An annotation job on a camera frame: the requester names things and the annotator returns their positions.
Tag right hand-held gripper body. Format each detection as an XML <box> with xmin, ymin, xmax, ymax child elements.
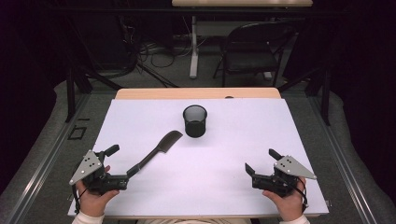
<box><xmin>251</xmin><ymin>154</ymin><xmax>318</xmax><ymax>199</ymax></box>

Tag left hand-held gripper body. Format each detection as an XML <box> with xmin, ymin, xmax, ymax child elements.
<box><xmin>68</xmin><ymin>149</ymin><xmax>129</xmax><ymax>196</ymax></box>

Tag black handled comb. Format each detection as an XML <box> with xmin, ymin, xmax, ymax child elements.
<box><xmin>127</xmin><ymin>130</ymin><xmax>184</xmax><ymax>177</ymax></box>

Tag black mesh pen cup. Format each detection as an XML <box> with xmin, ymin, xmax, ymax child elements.
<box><xmin>182</xmin><ymin>105</ymin><xmax>208</xmax><ymax>139</ymax></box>

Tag person's left hand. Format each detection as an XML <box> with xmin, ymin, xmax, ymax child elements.
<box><xmin>75</xmin><ymin>164</ymin><xmax>120</xmax><ymax>217</ymax></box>

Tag person's right hand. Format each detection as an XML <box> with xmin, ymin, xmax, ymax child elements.
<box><xmin>262</xmin><ymin>176</ymin><xmax>308</xmax><ymax>222</ymax></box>

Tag white board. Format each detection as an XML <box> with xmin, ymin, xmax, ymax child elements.
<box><xmin>67</xmin><ymin>98</ymin><xmax>330</xmax><ymax>217</ymax></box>

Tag black metal stand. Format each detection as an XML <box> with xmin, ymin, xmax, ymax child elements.
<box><xmin>64</xmin><ymin>62</ymin><xmax>125</xmax><ymax>124</ymax></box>
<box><xmin>276</xmin><ymin>62</ymin><xmax>332</xmax><ymax>127</ymax></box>

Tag wooden table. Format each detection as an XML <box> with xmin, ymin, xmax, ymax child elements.
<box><xmin>73</xmin><ymin>87</ymin><xmax>322</xmax><ymax>220</ymax></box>

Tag black folding chair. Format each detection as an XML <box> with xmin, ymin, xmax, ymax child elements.
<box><xmin>212</xmin><ymin>21</ymin><xmax>297</xmax><ymax>88</ymax></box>

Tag white-legged desk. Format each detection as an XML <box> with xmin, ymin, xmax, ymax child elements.
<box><xmin>171</xmin><ymin>0</ymin><xmax>314</xmax><ymax>79</ymax></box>

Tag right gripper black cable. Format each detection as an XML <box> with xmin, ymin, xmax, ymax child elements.
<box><xmin>297</xmin><ymin>178</ymin><xmax>310</xmax><ymax>209</ymax></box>

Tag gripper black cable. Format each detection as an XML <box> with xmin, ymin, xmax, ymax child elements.
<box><xmin>71</xmin><ymin>185</ymin><xmax>82</xmax><ymax>216</ymax></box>
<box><xmin>297</xmin><ymin>178</ymin><xmax>310</xmax><ymax>209</ymax></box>

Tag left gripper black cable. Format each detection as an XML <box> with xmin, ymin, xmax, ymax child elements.
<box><xmin>71</xmin><ymin>185</ymin><xmax>82</xmax><ymax>216</ymax></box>

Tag aluminium floor rail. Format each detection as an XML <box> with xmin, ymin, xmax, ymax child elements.
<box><xmin>306</xmin><ymin>94</ymin><xmax>379</xmax><ymax>224</ymax></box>
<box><xmin>4</xmin><ymin>92</ymin><xmax>92</xmax><ymax>224</ymax></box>

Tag tangle of black cables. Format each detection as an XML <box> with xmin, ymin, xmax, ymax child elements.
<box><xmin>120</xmin><ymin>15</ymin><xmax>180</xmax><ymax>88</ymax></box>

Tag black horizontal frame bar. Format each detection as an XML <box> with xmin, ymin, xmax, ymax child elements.
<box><xmin>46</xmin><ymin>7</ymin><xmax>344</xmax><ymax>17</ymax></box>

